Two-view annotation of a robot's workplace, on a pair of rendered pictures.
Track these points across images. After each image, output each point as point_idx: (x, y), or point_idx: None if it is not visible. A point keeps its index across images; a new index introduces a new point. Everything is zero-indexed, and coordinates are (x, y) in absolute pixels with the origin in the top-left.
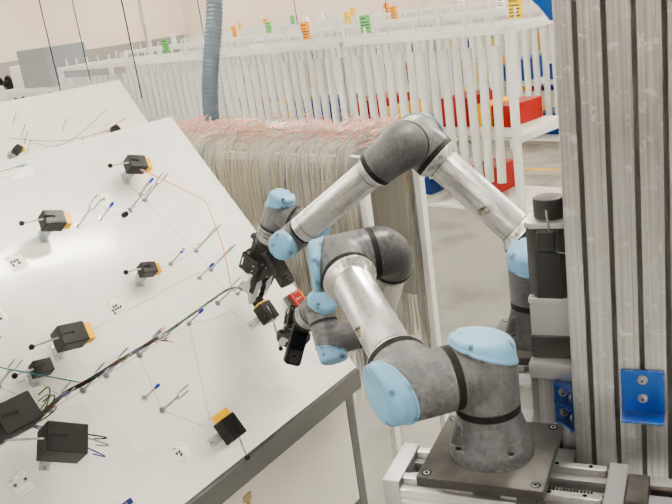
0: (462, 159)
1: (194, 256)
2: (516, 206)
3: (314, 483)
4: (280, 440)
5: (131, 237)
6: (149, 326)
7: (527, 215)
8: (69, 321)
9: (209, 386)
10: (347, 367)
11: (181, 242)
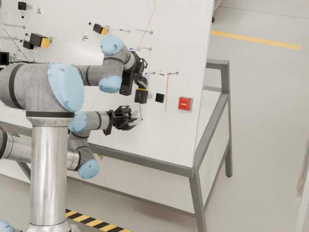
0: (39, 138)
1: (147, 35)
2: (39, 212)
3: (153, 183)
4: (111, 153)
5: (120, 3)
6: (93, 56)
7: (39, 227)
8: (62, 31)
9: (97, 103)
10: (184, 162)
11: (146, 22)
